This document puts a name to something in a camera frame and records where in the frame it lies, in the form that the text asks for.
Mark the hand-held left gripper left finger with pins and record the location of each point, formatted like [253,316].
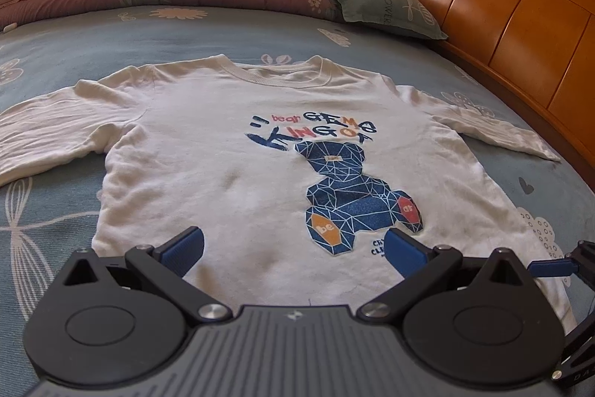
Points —
[183,252]

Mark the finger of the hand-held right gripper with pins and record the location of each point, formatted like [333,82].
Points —
[551,269]
[581,334]

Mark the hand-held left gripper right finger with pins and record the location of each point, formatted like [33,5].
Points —
[404,253]

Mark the white printed sweatshirt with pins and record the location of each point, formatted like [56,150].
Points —
[209,146]

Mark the bed with blue floral sheet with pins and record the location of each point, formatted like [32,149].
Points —
[69,43]

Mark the wooden bed headboard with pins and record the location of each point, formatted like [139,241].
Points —
[511,29]

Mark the green printed pillow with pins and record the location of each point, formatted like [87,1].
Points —
[381,6]

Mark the small white object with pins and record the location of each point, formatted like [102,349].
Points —
[9,27]

